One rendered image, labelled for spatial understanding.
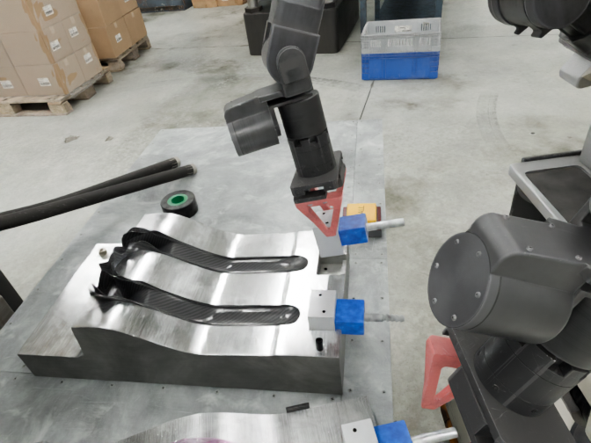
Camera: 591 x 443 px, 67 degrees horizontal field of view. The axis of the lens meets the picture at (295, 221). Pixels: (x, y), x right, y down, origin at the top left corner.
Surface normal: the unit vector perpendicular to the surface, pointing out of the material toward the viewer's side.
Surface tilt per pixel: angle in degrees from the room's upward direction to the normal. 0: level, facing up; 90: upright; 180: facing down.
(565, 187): 0
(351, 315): 0
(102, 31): 90
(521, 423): 26
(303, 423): 0
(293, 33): 81
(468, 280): 63
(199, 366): 90
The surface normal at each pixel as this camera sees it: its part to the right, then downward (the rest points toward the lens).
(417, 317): -0.11, -0.78
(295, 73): 0.16, 0.46
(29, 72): -0.18, 0.73
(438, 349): 0.33, -0.76
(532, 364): -0.70, 0.19
